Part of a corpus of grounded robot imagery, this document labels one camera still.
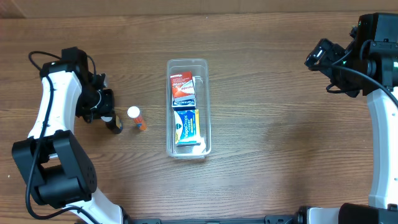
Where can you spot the white blue plaster box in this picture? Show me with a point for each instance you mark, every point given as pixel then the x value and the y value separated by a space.
pixel 185 105

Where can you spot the orange tube white cap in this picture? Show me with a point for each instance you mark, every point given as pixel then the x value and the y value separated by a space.
pixel 135 113

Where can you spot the red white medicine box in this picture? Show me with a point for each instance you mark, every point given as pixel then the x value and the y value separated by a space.
pixel 182 86

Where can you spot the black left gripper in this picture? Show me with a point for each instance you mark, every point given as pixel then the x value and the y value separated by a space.
pixel 107 101

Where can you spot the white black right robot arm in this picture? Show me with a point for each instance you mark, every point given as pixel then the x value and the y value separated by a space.
pixel 368 66

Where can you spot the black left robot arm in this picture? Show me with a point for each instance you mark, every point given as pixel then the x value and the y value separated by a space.
pixel 59 175

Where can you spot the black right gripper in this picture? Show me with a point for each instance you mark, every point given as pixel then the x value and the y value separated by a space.
pixel 337 74

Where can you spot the clear plastic container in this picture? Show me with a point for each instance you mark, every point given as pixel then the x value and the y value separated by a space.
pixel 199 69

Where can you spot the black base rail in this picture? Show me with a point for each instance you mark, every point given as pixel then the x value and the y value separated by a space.
pixel 268 219

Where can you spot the blue yellow VapoDrops box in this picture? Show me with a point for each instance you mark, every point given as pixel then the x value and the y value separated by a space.
pixel 187 127

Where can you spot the dark bottle white cap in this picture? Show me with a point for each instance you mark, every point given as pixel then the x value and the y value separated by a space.
pixel 113 123

